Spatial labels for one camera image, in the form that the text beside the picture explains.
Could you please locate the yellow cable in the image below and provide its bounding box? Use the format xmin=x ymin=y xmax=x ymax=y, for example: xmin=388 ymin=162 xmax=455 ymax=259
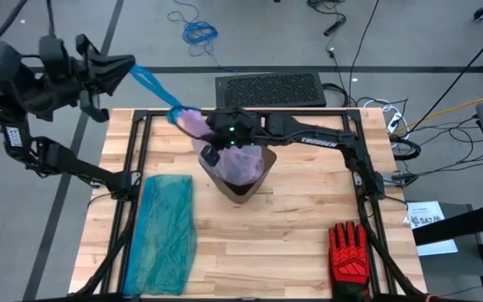
xmin=404 ymin=92 xmax=483 ymax=129

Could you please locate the teal trash bag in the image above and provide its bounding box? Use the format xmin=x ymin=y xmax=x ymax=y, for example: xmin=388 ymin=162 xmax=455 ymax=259
xmin=122 ymin=174 xmax=198 ymax=297

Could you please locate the red work glove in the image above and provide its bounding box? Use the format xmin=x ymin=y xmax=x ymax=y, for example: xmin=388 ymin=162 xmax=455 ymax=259
xmin=327 ymin=221 xmax=371 ymax=302

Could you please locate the thin black hanging cable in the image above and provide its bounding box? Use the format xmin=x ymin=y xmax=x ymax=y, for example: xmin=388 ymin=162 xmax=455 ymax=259
xmin=348 ymin=0 xmax=381 ymax=81

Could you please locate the brown trash bin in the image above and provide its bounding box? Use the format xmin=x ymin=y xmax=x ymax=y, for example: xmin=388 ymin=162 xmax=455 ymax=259
xmin=190 ymin=138 xmax=278 ymax=206

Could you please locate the black cord white plug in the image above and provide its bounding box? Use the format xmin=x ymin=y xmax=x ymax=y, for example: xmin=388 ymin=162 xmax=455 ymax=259
xmin=326 ymin=36 xmax=343 ymax=81

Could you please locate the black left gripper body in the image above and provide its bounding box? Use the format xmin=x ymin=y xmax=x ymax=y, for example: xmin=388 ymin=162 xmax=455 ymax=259
xmin=35 ymin=34 xmax=112 ymax=123

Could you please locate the black aluminium frame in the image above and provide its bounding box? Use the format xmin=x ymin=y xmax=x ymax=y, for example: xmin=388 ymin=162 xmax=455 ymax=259
xmin=67 ymin=107 xmax=429 ymax=302

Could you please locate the pink trash bag blue drawstring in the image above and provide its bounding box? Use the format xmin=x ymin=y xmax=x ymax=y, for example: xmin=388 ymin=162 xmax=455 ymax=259
xmin=130 ymin=64 xmax=267 ymax=189

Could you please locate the black coiled cable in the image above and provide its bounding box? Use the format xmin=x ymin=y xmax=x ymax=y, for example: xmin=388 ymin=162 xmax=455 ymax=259
xmin=392 ymin=136 xmax=422 ymax=162

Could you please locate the black perforated floor grate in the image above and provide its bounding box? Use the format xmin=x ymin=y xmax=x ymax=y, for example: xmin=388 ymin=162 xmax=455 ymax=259
xmin=215 ymin=70 xmax=328 ymax=109

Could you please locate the black cord with plug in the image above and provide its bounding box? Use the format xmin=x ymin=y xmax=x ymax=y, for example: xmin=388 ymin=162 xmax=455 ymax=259
xmin=307 ymin=0 xmax=347 ymax=38

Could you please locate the white power strip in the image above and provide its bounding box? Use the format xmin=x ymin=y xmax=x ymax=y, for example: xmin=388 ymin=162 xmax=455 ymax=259
xmin=386 ymin=109 xmax=406 ymax=133

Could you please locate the white printed sheet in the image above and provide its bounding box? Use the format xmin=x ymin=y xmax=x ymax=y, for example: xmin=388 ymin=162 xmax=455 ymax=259
xmin=403 ymin=200 xmax=460 ymax=258

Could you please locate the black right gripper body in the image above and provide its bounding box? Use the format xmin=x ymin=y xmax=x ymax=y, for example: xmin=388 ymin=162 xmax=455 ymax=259
xmin=205 ymin=107 xmax=270 ymax=150

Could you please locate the blue coiled cable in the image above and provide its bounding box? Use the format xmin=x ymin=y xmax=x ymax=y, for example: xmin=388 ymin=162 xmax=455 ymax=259
xmin=166 ymin=0 xmax=237 ymax=73

